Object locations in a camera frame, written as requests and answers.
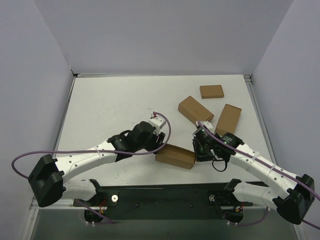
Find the folded box far back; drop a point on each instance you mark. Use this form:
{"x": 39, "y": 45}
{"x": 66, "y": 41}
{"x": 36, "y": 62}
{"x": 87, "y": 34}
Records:
{"x": 211, "y": 91}

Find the folded box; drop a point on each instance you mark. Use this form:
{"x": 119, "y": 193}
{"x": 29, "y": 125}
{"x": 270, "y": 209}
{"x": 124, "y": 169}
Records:
{"x": 194, "y": 111}
{"x": 228, "y": 120}
{"x": 211, "y": 91}

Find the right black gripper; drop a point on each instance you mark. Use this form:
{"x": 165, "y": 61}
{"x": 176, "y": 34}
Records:
{"x": 198, "y": 149}

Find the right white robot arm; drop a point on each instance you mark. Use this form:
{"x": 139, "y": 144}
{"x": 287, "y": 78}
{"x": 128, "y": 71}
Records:
{"x": 289, "y": 194}

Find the folded box right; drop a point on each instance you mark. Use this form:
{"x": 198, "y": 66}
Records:
{"x": 228, "y": 120}

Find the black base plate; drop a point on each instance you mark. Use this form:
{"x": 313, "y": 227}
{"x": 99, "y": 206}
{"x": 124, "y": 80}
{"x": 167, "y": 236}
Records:
{"x": 203, "y": 201}

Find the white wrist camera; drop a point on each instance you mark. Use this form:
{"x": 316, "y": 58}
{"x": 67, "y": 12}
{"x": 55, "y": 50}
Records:
{"x": 205, "y": 124}
{"x": 157, "y": 123}

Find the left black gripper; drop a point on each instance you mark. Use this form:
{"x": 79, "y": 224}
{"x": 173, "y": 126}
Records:
{"x": 157, "y": 139}

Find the folded box middle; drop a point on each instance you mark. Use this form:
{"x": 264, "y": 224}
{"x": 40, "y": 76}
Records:
{"x": 194, "y": 111}

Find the brown paper box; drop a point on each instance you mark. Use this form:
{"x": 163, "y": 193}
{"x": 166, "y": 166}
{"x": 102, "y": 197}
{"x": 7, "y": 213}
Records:
{"x": 176, "y": 156}

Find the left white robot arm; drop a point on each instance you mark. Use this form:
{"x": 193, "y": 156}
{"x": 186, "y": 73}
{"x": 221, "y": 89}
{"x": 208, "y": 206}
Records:
{"x": 52, "y": 178}

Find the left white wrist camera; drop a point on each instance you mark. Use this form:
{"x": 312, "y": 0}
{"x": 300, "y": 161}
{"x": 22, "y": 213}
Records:
{"x": 157, "y": 123}

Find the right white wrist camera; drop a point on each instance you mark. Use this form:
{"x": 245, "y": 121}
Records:
{"x": 205, "y": 124}

